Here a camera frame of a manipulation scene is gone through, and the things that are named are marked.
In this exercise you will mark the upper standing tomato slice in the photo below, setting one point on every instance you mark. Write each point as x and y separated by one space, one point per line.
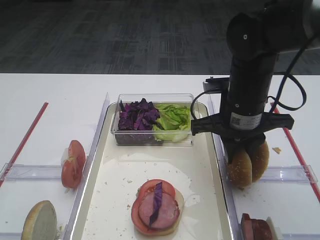
76 150

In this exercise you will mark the right red rail strip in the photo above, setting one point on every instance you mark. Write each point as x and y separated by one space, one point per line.
290 154

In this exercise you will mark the bread crumb piece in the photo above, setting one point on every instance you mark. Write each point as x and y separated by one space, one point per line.
277 150

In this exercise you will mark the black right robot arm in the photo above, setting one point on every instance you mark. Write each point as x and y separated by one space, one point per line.
255 41

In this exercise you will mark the front meat slice dark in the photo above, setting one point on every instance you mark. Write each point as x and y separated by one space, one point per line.
246 227

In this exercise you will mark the right upper clear pusher track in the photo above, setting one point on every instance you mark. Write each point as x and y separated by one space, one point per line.
288 174

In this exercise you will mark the left red rail strip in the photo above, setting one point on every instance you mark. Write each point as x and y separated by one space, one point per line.
22 143

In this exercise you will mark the clear long divider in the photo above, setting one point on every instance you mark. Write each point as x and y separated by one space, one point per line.
234 225
96 140

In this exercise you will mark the bottom bun under stack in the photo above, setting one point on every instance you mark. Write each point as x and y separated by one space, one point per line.
178 200

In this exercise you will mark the purple cabbage strip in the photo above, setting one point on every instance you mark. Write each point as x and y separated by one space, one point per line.
157 202

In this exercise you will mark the lettuce under burger stack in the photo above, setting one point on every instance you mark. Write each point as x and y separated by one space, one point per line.
137 193

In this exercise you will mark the left clear long divider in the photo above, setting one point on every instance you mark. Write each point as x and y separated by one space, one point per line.
96 140

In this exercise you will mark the shredded purple cabbage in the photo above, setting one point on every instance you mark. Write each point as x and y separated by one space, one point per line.
137 116

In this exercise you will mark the sesame bun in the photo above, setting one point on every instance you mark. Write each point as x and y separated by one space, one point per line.
240 170
259 161

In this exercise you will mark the clear pusher track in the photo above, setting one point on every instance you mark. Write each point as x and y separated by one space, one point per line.
288 174
21 172
10 236
300 236

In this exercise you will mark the green lettuce leaves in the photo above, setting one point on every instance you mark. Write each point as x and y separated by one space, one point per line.
173 123

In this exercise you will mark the rear meat slices stack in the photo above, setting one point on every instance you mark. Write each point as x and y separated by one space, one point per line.
261 230

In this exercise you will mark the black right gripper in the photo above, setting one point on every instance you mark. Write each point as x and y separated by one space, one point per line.
242 116

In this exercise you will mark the red rail strip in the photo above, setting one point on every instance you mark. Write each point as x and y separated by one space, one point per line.
22 143
290 154

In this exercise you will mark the white metal tray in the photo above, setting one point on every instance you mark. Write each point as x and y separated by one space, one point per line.
117 172

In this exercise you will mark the clear plastic container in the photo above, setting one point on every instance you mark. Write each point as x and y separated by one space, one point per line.
147 137

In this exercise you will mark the white pusher block right lower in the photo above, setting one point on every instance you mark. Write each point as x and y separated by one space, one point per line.
276 231

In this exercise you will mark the left lower clear pusher track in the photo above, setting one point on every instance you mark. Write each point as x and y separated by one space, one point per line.
10 236

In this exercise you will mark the right lower clear pusher track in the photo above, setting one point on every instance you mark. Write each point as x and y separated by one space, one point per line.
300 236

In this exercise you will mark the pink meat patty slice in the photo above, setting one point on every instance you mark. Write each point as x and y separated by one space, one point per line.
167 215

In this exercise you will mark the right clear long divider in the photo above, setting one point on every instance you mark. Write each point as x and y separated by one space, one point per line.
234 225

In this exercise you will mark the tomato slice on burger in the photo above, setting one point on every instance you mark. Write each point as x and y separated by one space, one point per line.
149 187

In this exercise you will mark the standing bun half left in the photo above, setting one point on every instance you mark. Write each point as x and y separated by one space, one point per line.
41 222

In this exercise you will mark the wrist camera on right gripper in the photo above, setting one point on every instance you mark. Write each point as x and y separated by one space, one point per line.
216 85

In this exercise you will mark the left upper clear pusher track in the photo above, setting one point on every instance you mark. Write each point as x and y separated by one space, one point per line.
21 172

